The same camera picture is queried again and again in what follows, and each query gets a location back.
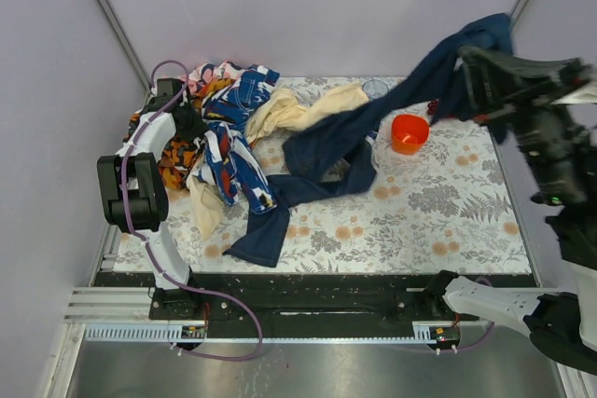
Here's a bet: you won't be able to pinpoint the floral table mat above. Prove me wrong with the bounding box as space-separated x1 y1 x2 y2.
111 75 533 276

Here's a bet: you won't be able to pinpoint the blue white patterned cloth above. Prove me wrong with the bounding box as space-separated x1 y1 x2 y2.
198 64 280 214

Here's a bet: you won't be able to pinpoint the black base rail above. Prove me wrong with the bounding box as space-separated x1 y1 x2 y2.
93 272 477 336

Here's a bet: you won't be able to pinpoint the cream cloth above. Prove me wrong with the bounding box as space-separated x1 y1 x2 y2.
186 82 368 240

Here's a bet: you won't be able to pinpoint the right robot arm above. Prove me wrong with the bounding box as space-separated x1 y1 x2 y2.
438 46 596 375

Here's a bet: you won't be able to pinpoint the grey slotted cable duct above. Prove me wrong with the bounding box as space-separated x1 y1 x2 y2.
85 323 460 345

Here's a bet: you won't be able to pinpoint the pink patterned cloth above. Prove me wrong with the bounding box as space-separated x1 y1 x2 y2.
188 61 246 93

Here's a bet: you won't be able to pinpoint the dark blue denim jeans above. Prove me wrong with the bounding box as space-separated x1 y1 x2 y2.
226 13 513 268

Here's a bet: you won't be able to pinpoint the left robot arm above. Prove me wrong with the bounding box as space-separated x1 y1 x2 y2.
97 78 208 291

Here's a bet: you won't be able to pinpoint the red grape bunch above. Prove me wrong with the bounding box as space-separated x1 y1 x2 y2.
426 99 440 117

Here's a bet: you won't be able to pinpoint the orange plastic bowl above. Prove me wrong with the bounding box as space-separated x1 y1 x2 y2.
391 114 430 156

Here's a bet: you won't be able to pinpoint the clear blue plastic cup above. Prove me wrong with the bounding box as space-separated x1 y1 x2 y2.
362 79 389 100

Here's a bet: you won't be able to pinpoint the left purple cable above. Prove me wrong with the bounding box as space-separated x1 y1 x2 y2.
118 59 265 362

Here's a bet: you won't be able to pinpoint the orange camouflage cloth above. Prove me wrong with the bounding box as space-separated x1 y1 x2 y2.
123 78 233 190

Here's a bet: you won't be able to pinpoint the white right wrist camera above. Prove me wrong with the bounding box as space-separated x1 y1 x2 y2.
553 79 597 105

